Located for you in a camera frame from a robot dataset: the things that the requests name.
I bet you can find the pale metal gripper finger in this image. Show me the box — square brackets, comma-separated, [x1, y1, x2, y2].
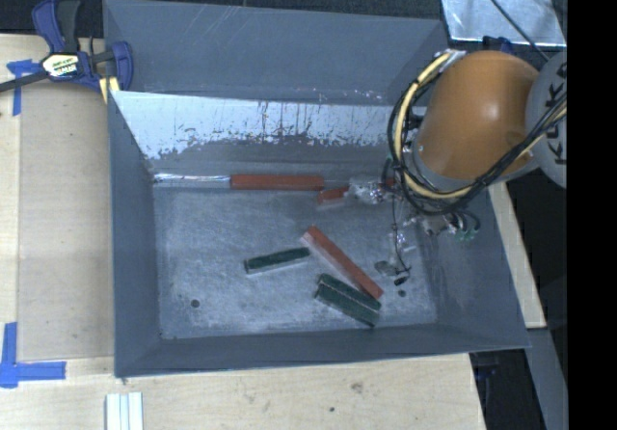
[388, 218, 418, 247]
[374, 244, 416, 275]

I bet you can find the red-brown flat block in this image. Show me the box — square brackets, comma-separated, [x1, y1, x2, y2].
[315, 178, 397, 210]
[229, 173, 326, 193]
[300, 225, 386, 302]

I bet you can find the dark green flat block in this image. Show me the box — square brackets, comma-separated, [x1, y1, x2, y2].
[242, 246, 312, 276]
[316, 272, 384, 312]
[312, 283, 381, 329]

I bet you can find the clear shiny plastic thing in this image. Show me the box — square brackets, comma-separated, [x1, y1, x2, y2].
[346, 175, 392, 205]

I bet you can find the grey metal bin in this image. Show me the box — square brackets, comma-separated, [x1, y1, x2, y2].
[101, 0, 532, 379]

